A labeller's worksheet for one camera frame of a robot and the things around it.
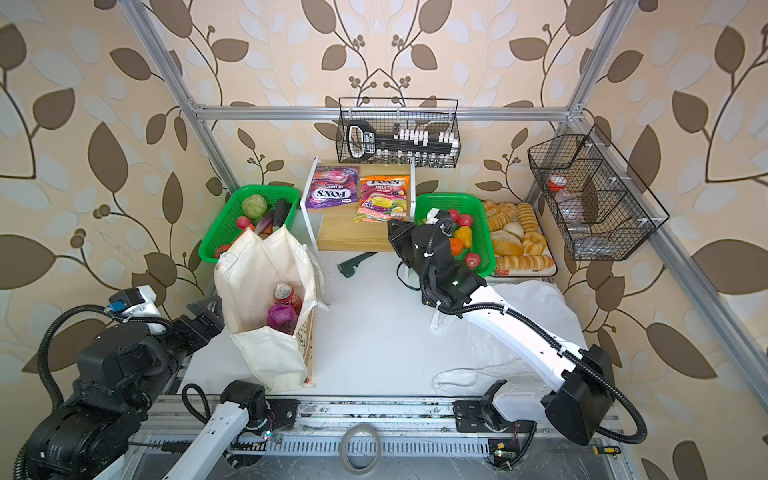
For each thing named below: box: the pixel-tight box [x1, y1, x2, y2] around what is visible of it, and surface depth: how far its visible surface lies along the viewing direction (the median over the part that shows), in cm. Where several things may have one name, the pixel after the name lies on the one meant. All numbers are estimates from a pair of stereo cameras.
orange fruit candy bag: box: [354, 175, 410, 223], surface depth 75 cm
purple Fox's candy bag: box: [306, 166, 360, 209], surface depth 79 cm
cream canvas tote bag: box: [214, 225, 330, 393], surface depth 80 cm
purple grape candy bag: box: [267, 303, 297, 335], surface depth 81 cm
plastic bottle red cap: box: [547, 174, 589, 232], surface depth 81 cm
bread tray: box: [482, 200, 558, 278], surface depth 107 cm
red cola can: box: [274, 282, 303, 315], surface depth 87 cm
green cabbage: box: [242, 194, 268, 219], surface depth 114 cm
